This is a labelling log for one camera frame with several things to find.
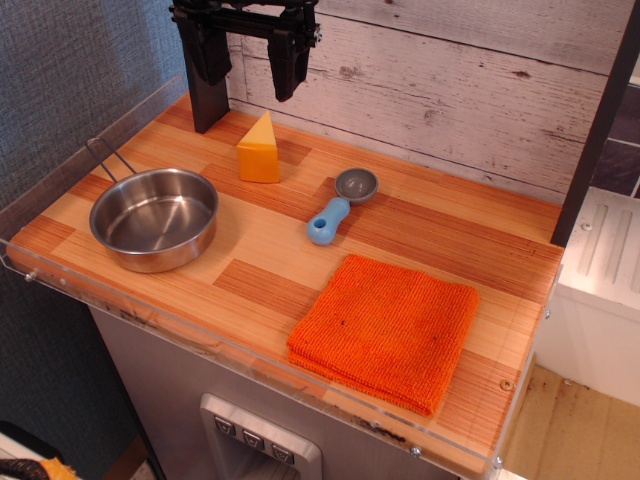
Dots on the clear acrylic table guard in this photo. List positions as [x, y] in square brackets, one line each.
[238, 302]

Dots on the black and orange object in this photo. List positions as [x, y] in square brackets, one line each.
[26, 456]

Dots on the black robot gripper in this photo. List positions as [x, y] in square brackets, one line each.
[289, 26]

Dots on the ice dispenser button panel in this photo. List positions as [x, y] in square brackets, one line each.
[246, 446]

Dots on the dark vertical post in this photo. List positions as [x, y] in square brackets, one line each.
[209, 103]
[609, 104]

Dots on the dark right vertical post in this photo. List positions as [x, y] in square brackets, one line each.
[609, 104]

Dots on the dark left vertical post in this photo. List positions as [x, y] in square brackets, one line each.
[209, 103]

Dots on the stainless steel pot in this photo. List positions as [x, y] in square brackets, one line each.
[156, 220]

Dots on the orange folded towel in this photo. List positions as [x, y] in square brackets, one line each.
[387, 331]

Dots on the silver toy fridge cabinet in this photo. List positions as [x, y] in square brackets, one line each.
[165, 382]

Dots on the yellow cheese wedge toy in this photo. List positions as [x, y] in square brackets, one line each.
[257, 153]

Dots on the blue handled grey spoon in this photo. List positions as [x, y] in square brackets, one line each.
[354, 186]

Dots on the white toy cabinet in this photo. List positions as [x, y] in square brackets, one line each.
[589, 332]

